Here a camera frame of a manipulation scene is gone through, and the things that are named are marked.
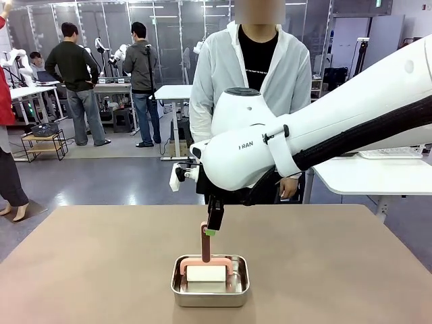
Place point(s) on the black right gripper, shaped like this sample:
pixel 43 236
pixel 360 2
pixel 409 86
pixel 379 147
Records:
pixel 203 184

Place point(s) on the pink lint roller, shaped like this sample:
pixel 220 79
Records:
pixel 205 246

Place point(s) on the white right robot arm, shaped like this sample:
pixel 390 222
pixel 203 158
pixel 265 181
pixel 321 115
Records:
pixel 354 111

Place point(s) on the person left forearm white sleeve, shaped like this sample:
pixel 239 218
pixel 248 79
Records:
pixel 293 175

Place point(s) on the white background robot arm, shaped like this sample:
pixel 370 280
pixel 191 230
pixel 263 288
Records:
pixel 23 65
pixel 198 47
pixel 99 44

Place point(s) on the person left hand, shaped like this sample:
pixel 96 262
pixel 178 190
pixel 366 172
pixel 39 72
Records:
pixel 288 189

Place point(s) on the rectangular steel tray container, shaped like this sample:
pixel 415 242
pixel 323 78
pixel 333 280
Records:
pixel 209 298

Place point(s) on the cardboard box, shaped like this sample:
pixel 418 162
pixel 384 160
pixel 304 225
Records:
pixel 180 148

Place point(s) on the black plastic stool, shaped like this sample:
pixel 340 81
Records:
pixel 180 130

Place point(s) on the white standing desk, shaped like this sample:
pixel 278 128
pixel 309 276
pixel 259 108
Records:
pixel 172 92

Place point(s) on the person in white jacket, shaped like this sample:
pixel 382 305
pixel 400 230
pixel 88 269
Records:
pixel 209 84

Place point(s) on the small dark step stool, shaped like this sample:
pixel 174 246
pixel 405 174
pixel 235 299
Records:
pixel 123 118

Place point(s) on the thin black tripod pole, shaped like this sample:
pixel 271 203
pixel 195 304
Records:
pixel 150 74

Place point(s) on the white side table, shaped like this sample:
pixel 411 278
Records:
pixel 371 175

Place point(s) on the wooden shoe shelf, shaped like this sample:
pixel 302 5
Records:
pixel 316 87

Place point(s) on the man in grey jacket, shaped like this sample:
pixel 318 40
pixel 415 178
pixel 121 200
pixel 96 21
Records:
pixel 141 67

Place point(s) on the grey mannequin base board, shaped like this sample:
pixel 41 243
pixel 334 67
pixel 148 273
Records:
pixel 37 207

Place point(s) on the black equipment cases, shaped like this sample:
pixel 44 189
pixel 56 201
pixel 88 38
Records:
pixel 335 79

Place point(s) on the man in dark green sweater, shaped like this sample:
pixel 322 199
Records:
pixel 72 67

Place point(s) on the dark laptop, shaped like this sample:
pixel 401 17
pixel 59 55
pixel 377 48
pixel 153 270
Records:
pixel 46 77

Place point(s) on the white office desk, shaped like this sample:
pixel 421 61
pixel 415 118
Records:
pixel 33 90

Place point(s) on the seated person at desk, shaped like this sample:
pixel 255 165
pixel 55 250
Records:
pixel 38 64

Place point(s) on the mannequin with red top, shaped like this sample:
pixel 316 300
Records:
pixel 5 101

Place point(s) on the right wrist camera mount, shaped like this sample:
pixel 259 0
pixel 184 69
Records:
pixel 175 177

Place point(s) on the wooden shelf black frame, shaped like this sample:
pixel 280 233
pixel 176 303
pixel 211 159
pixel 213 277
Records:
pixel 40 148

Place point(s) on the black tripod with camera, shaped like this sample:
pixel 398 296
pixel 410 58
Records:
pixel 362 54

